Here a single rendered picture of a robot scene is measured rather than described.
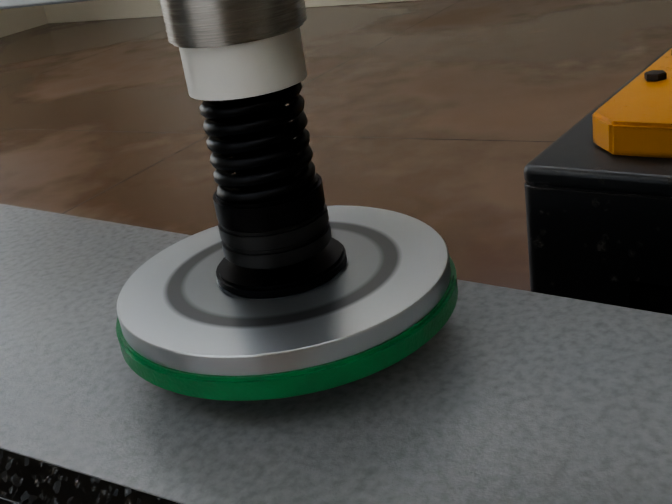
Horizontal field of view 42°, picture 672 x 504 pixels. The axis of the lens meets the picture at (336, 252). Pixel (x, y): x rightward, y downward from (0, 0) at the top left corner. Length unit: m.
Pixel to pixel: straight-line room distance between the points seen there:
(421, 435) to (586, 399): 0.09
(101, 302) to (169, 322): 0.20
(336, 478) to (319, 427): 0.05
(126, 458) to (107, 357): 0.13
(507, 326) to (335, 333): 0.15
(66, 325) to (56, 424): 0.14
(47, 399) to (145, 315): 0.10
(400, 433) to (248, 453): 0.08
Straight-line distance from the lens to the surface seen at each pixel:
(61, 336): 0.68
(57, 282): 0.78
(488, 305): 0.61
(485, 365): 0.54
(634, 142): 1.05
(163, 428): 0.54
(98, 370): 0.62
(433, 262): 0.54
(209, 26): 0.48
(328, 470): 0.47
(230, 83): 0.49
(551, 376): 0.53
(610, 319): 0.59
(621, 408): 0.50
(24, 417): 0.59
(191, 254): 0.61
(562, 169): 1.03
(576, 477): 0.46
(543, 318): 0.59
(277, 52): 0.49
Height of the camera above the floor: 1.09
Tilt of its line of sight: 24 degrees down
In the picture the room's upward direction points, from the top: 9 degrees counter-clockwise
